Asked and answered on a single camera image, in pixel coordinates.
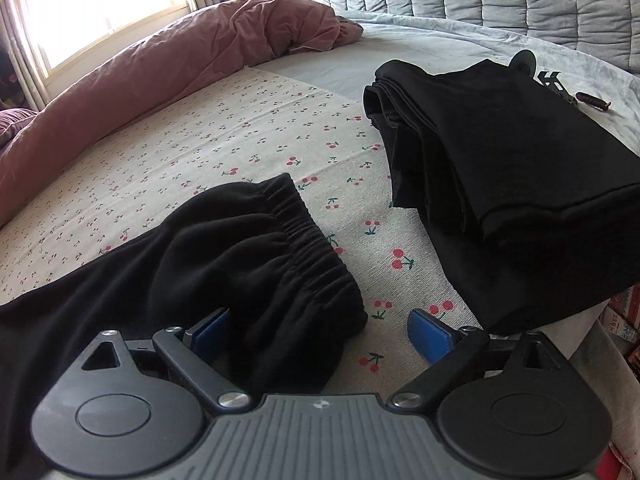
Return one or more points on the stack of folded black clothes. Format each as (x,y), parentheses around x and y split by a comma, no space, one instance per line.
(525,160)

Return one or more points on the black round disc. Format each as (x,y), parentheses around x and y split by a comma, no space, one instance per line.
(523,61)

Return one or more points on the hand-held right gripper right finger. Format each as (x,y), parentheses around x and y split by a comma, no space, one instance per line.
(430,335)

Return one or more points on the cherry print bed sheet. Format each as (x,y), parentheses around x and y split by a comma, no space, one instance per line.
(200,135)

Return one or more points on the small brown stick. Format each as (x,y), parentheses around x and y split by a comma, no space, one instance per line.
(592,101)

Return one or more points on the black bracket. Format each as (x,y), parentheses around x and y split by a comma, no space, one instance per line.
(550,85)

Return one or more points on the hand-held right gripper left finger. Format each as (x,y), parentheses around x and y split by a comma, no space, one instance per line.
(212,330)

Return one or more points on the black pants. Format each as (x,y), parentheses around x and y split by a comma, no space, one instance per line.
(225,270)

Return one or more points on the red object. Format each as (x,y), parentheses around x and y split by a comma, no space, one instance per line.
(605,465)

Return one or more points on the pink pillow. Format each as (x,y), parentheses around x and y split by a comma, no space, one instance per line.
(15,127)

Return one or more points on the pink duvet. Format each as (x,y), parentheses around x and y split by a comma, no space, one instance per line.
(150,75)

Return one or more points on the cardboard box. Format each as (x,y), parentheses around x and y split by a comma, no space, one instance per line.
(622,317)

